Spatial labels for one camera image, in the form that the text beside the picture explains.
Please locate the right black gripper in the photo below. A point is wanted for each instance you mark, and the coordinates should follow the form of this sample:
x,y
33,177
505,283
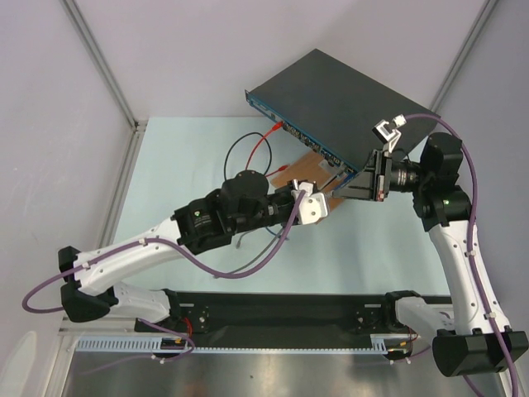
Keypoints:
x,y
383,175

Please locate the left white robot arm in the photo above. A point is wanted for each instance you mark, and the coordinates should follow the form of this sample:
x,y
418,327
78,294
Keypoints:
x,y
94,285

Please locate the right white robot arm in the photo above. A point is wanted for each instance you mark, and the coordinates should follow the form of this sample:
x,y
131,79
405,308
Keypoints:
x,y
479,338

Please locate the wooden board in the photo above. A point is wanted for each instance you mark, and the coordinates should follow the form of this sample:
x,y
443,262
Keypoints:
x,y
313,168

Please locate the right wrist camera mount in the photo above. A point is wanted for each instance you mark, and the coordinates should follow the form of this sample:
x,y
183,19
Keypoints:
x,y
389,132

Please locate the black blue network switch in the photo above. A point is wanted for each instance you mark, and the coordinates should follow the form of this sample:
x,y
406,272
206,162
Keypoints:
x,y
331,108

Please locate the right aluminium frame post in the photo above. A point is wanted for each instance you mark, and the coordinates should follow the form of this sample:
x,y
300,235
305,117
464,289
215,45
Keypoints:
x,y
476,29

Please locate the aluminium frame post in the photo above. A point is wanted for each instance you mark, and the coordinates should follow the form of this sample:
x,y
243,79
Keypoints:
x,y
476,29
95,53

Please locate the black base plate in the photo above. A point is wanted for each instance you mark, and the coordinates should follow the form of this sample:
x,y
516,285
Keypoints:
x,y
286,321

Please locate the left aluminium frame post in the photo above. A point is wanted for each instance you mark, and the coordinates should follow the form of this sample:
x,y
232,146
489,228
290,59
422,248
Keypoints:
x,y
95,53

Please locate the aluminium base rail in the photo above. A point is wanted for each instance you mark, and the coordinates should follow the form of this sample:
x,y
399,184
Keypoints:
x,y
105,326

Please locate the white slotted cable duct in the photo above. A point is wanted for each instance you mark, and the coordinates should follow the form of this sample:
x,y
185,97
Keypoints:
x,y
132,344

